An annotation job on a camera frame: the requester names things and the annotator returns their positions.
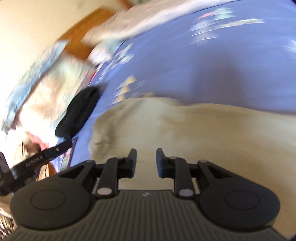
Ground grey sweat pants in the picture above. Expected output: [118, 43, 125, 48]
[88, 97, 295, 238]

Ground blue printed bed sheet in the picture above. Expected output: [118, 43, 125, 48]
[53, 1, 295, 170]

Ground black folded garment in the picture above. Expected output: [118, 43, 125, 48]
[55, 86, 100, 140]

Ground wooden headboard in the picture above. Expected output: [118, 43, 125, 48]
[58, 6, 117, 61]

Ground patterned pillow pile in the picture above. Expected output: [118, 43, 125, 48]
[2, 39, 98, 163]

